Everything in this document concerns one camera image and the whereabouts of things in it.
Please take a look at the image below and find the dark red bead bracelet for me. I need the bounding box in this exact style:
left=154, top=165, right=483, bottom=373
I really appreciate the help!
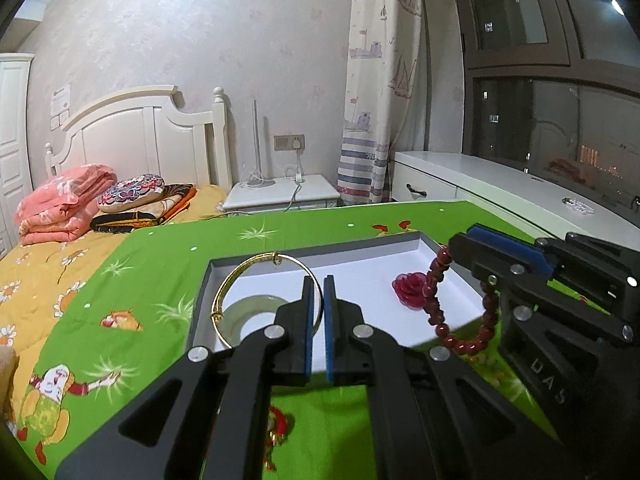
left=422, top=244, right=501, bottom=359

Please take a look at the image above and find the dark red fabric flower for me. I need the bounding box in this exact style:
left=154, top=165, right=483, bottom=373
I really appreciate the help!
left=392, top=272, right=426, bottom=310

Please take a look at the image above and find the pale green jade bangle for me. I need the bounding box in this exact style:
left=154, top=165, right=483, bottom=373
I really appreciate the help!
left=219, top=295, right=286, bottom=347

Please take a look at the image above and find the thin gold bangle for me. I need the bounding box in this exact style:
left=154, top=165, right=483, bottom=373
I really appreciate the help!
left=209, top=252, right=324, bottom=350

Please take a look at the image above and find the white window cabinet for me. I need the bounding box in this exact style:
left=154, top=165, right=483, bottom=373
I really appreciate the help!
left=392, top=151, right=640, bottom=249

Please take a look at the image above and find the grey shallow tray box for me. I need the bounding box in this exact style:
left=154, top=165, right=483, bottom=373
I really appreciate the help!
left=185, top=230, right=490, bottom=356

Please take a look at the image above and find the green cartoon print cloth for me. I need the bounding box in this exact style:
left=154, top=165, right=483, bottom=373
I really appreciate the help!
left=14, top=199, right=561, bottom=480

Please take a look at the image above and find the dark framed window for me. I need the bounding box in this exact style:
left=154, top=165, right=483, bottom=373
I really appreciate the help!
left=456, top=0, right=639, bottom=221

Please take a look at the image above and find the beige plush cushion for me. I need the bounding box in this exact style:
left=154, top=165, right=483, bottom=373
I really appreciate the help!
left=0, top=344, right=18, bottom=422

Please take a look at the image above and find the black orange folded blanket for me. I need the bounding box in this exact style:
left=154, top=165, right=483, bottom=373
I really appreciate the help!
left=90, top=184, right=196, bottom=234

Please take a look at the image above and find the white nightstand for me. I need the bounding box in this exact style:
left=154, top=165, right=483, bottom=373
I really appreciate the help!
left=222, top=174, right=340, bottom=214

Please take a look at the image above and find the patterned pillow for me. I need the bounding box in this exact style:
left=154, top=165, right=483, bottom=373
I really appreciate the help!
left=98, top=174, right=165, bottom=214

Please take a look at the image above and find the white desk lamp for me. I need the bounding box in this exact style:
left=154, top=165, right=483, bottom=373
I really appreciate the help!
left=246, top=100, right=274, bottom=188

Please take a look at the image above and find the folded pink quilt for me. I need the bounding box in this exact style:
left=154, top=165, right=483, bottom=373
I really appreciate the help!
left=14, top=164, right=117, bottom=246

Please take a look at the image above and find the sailboat print curtain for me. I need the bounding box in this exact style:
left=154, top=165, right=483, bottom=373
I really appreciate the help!
left=336, top=0, right=424, bottom=205

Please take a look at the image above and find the white bed headboard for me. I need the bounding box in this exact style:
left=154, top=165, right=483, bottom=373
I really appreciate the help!
left=44, top=84, right=233, bottom=191

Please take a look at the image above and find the white wardrobe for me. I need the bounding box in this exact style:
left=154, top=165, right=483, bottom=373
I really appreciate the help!
left=0, top=53, right=34, bottom=257

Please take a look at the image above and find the white charger cable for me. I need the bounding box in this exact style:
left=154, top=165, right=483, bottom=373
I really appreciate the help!
left=284, top=142, right=307, bottom=214

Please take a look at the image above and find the wall power socket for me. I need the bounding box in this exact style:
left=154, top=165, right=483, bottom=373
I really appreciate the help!
left=273, top=134, right=305, bottom=152

